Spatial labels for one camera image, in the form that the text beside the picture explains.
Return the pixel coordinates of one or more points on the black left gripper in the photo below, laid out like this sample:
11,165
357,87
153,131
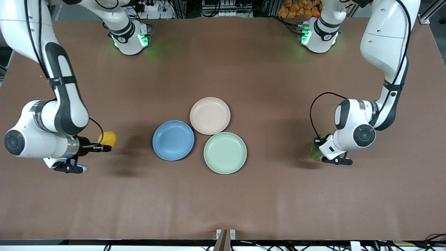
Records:
318,141

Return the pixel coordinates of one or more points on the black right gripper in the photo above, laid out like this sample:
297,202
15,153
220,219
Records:
83,145

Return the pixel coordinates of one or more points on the yellow lemon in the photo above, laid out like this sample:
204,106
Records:
108,137

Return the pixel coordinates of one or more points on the green lettuce leaf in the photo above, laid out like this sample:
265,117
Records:
315,151

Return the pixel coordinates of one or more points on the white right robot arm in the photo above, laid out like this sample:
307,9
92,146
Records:
66,104

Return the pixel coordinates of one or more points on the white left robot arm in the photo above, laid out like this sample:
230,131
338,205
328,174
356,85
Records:
383,35

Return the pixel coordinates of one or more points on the blue round plate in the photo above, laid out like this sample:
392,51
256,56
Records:
172,140

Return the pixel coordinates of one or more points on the pale green round plate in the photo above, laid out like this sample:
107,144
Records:
225,153

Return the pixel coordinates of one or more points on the beige pink round plate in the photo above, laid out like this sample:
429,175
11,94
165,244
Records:
210,115

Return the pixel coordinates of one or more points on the pile of orange objects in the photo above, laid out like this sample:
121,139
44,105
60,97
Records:
296,8

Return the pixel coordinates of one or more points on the white power strip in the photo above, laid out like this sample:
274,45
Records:
153,7

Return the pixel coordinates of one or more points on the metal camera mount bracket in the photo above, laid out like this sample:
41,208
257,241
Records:
225,238

